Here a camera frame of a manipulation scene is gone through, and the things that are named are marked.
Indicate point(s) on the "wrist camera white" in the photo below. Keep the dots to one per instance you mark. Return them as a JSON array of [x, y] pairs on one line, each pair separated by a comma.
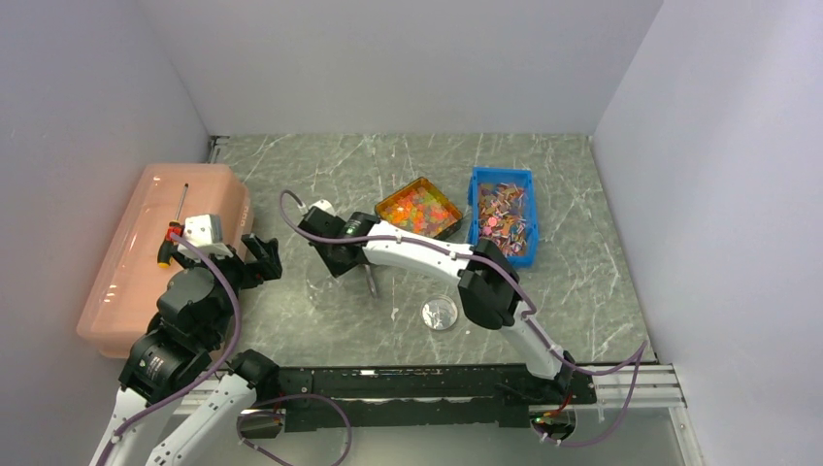
[[204, 232], [325, 206]]

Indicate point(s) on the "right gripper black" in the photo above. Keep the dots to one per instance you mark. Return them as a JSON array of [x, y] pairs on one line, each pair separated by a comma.
[[337, 270]]

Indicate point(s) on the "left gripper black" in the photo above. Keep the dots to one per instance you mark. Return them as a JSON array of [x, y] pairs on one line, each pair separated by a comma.
[[254, 274]]

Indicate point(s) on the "pink plastic storage box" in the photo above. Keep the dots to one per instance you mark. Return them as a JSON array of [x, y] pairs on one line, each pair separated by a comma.
[[122, 300]]

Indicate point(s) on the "yellow black screwdriver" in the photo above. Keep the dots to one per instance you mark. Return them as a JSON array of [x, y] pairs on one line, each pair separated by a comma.
[[175, 227]]

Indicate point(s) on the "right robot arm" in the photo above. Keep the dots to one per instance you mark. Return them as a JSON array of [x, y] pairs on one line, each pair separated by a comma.
[[489, 290]]

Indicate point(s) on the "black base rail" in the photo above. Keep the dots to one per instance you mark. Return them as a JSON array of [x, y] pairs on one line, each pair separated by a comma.
[[505, 395]]

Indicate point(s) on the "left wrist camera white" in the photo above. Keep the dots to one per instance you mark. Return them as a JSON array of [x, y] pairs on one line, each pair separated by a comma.
[[204, 232]]

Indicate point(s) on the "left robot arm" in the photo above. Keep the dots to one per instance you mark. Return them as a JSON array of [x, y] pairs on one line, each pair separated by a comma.
[[182, 379]]

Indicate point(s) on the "blue bin of lollipops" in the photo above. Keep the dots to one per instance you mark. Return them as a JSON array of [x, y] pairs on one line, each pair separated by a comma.
[[504, 210]]

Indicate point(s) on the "metal scoop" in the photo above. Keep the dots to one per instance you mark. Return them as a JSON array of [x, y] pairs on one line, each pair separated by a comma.
[[371, 282]]

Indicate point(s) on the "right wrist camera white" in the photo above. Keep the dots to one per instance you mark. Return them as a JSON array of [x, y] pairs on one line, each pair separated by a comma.
[[325, 206]]

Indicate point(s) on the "candy tin with gummies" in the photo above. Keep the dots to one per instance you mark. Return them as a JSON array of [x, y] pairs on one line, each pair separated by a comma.
[[421, 208]]

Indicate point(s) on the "clear round lid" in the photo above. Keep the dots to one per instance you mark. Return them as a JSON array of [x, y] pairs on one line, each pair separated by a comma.
[[439, 313]]

